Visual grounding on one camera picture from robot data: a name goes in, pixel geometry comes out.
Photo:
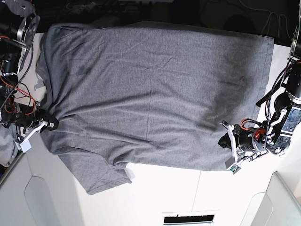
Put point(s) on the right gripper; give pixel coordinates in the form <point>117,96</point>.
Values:
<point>26,120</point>

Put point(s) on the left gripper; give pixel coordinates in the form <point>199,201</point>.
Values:
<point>245,140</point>

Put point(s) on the grey t-shirt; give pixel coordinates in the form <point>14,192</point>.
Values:
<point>147,93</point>

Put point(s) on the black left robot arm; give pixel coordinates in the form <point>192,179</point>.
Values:
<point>283,102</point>

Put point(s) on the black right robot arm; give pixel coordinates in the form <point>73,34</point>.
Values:
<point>18,25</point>

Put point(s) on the light grey cloth pile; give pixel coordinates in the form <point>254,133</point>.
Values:
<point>8,148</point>

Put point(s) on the left white bin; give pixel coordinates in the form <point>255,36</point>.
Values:
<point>14,210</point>

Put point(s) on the white bin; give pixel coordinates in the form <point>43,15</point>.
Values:
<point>14,210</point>
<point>277,206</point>

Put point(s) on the right white bin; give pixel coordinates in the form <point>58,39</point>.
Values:
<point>277,206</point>

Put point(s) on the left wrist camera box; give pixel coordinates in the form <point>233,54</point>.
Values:
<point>232,165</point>

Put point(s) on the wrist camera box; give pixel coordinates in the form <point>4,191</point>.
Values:
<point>232,165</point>
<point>24,146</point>

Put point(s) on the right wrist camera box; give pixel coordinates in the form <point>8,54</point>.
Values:
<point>24,146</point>

